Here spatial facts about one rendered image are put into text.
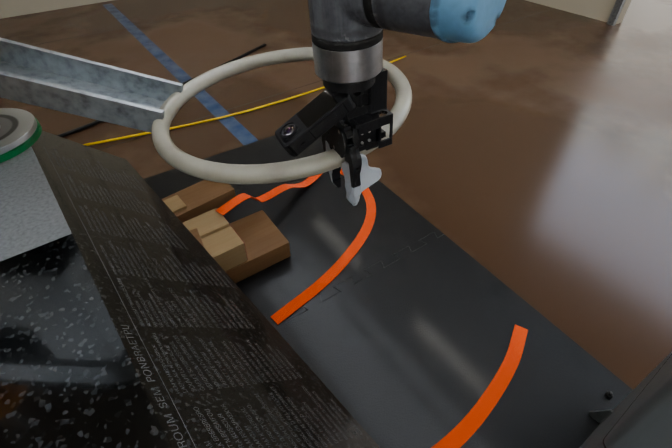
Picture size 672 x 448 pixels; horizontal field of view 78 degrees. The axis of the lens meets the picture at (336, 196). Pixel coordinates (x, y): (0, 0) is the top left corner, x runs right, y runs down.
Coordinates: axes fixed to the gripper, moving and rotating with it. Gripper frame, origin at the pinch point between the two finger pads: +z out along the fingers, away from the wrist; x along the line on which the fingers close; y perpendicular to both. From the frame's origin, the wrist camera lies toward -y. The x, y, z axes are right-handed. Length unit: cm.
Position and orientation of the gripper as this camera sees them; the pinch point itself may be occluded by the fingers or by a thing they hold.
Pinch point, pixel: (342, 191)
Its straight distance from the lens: 68.1
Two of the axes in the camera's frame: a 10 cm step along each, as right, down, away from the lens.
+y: 8.8, -3.5, 3.2
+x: -4.7, -5.6, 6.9
